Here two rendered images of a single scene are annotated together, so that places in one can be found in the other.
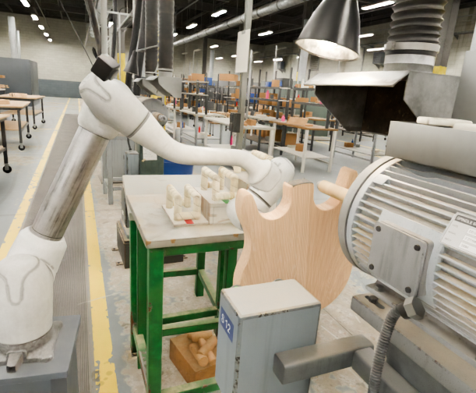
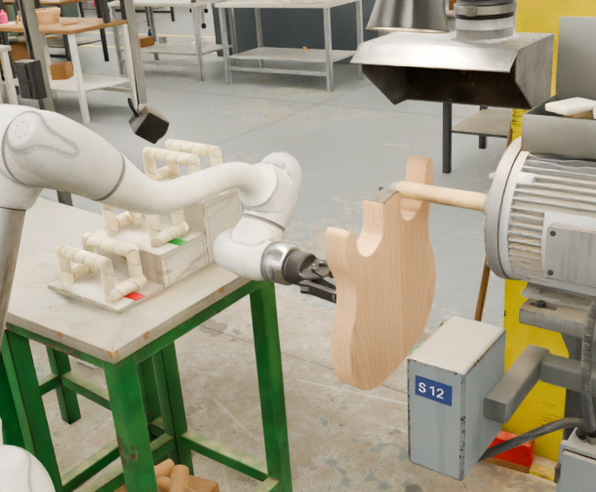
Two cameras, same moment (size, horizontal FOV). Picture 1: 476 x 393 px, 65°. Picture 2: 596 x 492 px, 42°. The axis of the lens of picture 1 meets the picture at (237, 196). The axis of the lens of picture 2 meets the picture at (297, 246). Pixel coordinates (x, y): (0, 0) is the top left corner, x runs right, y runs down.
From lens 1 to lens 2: 74 cm
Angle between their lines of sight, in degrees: 28
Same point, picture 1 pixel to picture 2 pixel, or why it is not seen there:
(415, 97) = (522, 75)
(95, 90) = (52, 144)
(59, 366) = not seen: outside the picture
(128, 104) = (101, 150)
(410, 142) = (553, 136)
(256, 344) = (473, 395)
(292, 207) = (385, 230)
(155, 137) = (139, 187)
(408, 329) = not seen: hidden behind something
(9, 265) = not seen: outside the picture
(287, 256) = (385, 293)
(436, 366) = not seen: outside the picture
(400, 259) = (586, 257)
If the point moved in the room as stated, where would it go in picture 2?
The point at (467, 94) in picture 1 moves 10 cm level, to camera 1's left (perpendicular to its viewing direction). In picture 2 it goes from (570, 62) to (527, 72)
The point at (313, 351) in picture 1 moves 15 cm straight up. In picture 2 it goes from (512, 379) to (516, 296)
